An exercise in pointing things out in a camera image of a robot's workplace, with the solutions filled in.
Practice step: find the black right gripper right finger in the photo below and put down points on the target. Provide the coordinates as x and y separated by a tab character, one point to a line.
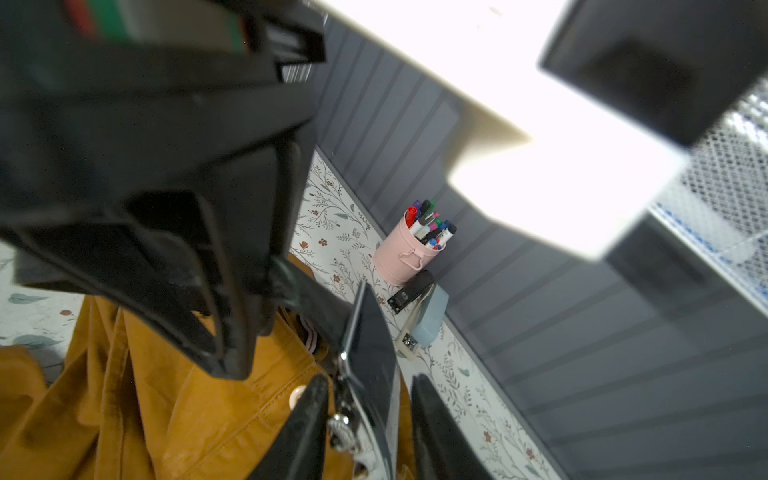
441	450

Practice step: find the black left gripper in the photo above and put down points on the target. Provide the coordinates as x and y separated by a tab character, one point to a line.
164	178

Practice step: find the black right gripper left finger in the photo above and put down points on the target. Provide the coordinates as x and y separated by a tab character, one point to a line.
298	451

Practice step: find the black leather belt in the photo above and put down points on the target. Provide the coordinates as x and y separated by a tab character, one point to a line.
367	380

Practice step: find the mustard brown trousers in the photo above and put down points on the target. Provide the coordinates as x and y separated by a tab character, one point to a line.
127	405

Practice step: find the light blue stapler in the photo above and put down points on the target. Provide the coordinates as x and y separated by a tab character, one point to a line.
424	323

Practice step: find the black stapler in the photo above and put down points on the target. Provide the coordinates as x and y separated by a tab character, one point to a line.
414	289

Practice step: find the pink metal pen cup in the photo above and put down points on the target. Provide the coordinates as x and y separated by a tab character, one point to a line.
401	255

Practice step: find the colourful marker pens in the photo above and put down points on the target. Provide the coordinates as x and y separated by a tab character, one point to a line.
427	226

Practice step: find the white wire mesh basket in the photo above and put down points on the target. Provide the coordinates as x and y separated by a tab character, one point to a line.
718	206

